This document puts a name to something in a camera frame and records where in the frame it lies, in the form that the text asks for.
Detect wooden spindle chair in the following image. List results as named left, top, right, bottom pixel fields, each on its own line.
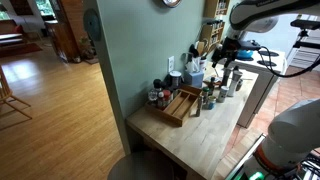
left=0, top=64, right=33, bottom=121

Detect steel pepper grinder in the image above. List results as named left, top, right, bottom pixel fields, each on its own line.
left=221, top=66, right=233, bottom=88

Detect slim steel cylinder mill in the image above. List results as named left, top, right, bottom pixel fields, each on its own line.
left=195, top=94, right=204, bottom=118

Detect clear glass spice bottle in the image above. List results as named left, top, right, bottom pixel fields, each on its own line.
left=147, top=88, right=159, bottom=107

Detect round wall clock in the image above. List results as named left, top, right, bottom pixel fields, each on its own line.
left=161, top=0, right=183, bottom=9

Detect white wall outlet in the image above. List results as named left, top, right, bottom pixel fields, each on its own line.
left=167, top=55, right=175, bottom=73

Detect round dark wall plate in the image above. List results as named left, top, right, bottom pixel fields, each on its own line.
left=82, top=8, right=102, bottom=43

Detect dark wooden spoon rest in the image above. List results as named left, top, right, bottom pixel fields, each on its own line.
left=203, top=79, right=223, bottom=89

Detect glass steel salt grinder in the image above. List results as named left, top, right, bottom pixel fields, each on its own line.
left=227, top=70, right=244, bottom=98

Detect living room window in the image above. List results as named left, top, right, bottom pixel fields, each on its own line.
left=34, top=0, right=56, bottom=18

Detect blue tissue box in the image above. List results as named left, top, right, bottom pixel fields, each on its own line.
left=183, top=61, right=205, bottom=88

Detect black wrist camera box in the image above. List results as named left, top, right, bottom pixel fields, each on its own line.
left=238, top=39, right=262, bottom=52

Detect green cap spice bottle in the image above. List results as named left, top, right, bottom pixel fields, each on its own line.
left=201, top=86, right=210, bottom=104

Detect black lid jar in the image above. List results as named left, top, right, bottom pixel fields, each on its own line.
left=235, top=78, right=244, bottom=92

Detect sofa with red cushion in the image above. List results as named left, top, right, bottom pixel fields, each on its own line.
left=0, top=19, right=26, bottom=48

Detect black cooking spoon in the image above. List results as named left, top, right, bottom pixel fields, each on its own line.
left=188, top=44, right=200, bottom=60

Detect white utensil crock orange print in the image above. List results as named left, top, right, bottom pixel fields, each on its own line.
left=191, top=56, right=208, bottom=73

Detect white slatted cabinet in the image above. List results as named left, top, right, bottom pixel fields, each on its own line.
left=288, top=33, right=320, bottom=73

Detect small spice jar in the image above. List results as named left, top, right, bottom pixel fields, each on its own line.
left=162, top=89, right=173, bottom=106

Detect metal robot stand frame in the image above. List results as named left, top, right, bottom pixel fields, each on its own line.
left=225, top=133, right=320, bottom=180

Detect blue label glass jar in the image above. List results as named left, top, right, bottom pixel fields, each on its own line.
left=206, top=95, right=217, bottom=110

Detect black stove burner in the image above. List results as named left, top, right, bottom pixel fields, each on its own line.
left=258, top=49, right=280, bottom=58
left=256, top=59, right=278, bottom=68

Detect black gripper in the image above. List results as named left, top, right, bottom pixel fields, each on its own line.
left=211, top=35, right=242, bottom=70

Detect small dark sauce bottle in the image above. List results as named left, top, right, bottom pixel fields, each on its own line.
left=208, top=76, right=216, bottom=96

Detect wooden cutlery tray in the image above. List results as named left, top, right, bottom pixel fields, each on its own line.
left=144, top=84, right=203, bottom=128

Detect red floor rug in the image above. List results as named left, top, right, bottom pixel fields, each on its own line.
left=0, top=42, right=43, bottom=58

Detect black cap spice bottle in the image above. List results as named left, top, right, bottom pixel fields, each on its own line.
left=152, top=78, right=163, bottom=93

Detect tall wooden cabinet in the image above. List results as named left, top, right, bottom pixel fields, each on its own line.
left=44, top=0, right=84, bottom=64

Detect blue kettle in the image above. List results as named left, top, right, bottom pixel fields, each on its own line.
left=236, top=49, right=255, bottom=62

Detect white kitchen stove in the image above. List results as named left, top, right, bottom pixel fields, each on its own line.
left=218, top=46, right=288, bottom=129

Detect wooden wall shelf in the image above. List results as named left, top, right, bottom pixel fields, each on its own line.
left=201, top=0, right=231, bottom=54

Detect black canister white lid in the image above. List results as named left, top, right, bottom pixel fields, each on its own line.
left=168, top=70, right=184, bottom=91

